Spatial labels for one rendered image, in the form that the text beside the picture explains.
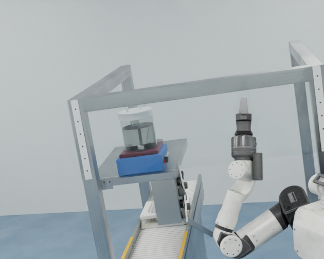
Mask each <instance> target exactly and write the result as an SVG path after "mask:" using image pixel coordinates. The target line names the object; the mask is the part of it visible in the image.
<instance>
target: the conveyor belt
mask: <svg viewBox="0 0 324 259"><path fill-rule="evenodd" d="M184 182H187V183H188V188H187V189H185V192H186V194H187V197H190V204H192V200H193V196H194V191H195V187H196V183H197V180H191V181H184ZM185 228H186V225H176V226H167V227H157V228H148V229H141V231H140V234H139V236H138V238H137V241H136V243H135V246H134V248H133V250H132V253H131V255H130V257H129V259H178V256H179V252H180V249H181V245H182V241H183V237H184V233H185Z"/></svg>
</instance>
